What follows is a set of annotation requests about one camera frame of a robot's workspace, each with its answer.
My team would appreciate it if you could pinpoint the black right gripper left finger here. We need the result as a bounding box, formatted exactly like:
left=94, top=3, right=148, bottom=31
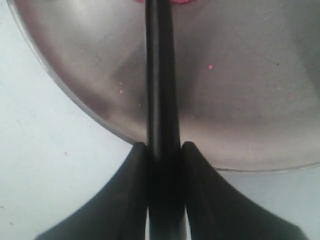
left=37, top=142, right=148, bottom=240

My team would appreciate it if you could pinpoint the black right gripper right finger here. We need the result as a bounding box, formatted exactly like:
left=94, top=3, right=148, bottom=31
left=181, top=141, right=307, bottom=240

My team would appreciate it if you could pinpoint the black knife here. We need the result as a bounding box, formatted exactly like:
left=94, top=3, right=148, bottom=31
left=145, top=0, right=186, bottom=240

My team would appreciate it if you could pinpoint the pink clay lump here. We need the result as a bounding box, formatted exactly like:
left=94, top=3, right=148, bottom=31
left=136, top=0, right=193, bottom=5

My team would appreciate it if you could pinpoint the round steel plate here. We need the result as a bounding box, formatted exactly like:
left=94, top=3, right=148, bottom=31
left=8, top=0, right=320, bottom=171

